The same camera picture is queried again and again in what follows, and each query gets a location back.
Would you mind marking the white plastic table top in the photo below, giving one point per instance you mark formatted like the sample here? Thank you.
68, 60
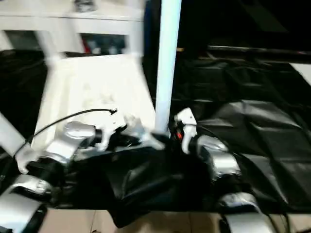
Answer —
97, 80

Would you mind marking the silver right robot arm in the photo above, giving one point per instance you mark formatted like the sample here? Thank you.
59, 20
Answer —
221, 160

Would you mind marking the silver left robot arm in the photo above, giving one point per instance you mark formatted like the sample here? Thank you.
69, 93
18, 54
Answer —
73, 133

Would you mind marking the black work mat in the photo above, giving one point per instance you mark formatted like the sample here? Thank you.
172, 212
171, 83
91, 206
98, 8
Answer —
243, 97

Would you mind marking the white glass-door sideboard cabinet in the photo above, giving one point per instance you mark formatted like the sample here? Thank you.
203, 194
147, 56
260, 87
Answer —
97, 24

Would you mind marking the black backdrop cloth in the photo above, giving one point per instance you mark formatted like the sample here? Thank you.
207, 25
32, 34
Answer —
243, 21

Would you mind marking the white flat board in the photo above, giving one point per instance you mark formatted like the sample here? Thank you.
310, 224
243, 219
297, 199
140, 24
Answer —
303, 72

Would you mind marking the grey crumpled bag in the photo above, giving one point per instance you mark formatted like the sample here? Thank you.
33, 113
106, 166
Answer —
83, 4

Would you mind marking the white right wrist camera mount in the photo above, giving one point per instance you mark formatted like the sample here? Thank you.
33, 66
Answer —
187, 116

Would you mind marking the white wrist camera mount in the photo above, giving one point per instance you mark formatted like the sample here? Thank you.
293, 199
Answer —
111, 126
187, 116

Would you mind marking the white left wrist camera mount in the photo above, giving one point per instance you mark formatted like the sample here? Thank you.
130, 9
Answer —
111, 126

